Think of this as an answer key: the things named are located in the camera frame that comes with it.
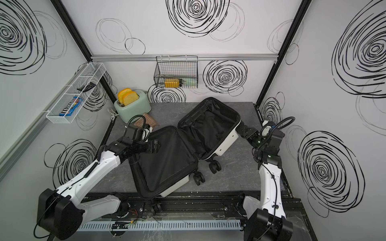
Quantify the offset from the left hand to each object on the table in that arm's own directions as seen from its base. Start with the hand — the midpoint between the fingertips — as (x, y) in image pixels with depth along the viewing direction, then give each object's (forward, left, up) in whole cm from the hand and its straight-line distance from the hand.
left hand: (154, 144), depth 82 cm
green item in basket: (+31, -18, +19) cm, 41 cm away
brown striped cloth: (+27, +12, -12) cm, 32 cm away
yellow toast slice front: (+30, +21, +6) cm, 38 cm away
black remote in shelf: (+23, +36, +21) cm, 47 cm away
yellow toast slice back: (+32, +26, +8) cm, 42 cm away
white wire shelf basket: (+38, +42, +20) cm, 60 cm away
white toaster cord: (+32, +40, -13) cm, 53 cm away
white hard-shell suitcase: (+17, -29, -5) cm, 34 cm away
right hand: (+4, -49, +11) cm, 51 cm away
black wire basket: (+46, -10, +17) cm, 50 cm away
